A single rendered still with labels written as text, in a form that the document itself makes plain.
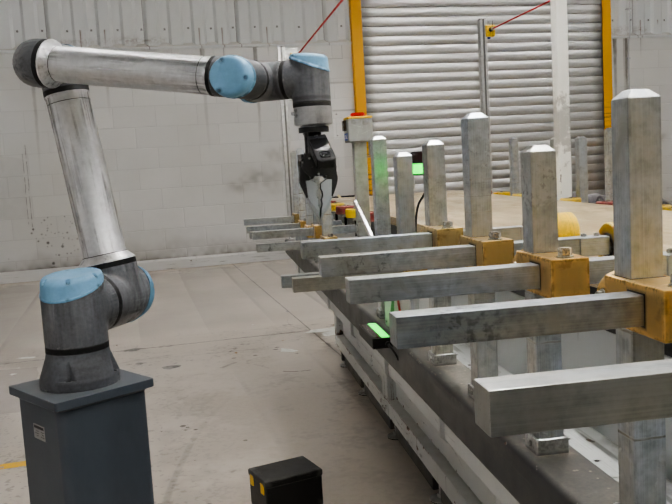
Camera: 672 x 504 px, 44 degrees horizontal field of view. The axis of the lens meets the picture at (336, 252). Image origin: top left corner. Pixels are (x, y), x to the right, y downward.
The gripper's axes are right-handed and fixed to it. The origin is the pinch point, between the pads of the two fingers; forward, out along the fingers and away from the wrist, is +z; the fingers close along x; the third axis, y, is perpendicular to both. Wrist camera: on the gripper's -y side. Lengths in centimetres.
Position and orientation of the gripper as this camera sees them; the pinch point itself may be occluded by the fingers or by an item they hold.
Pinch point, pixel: (320, 212)
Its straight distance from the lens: 193.8
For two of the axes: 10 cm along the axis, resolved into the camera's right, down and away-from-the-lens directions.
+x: -9.8, 0.8, -1.9
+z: 0.6, 9.9, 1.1
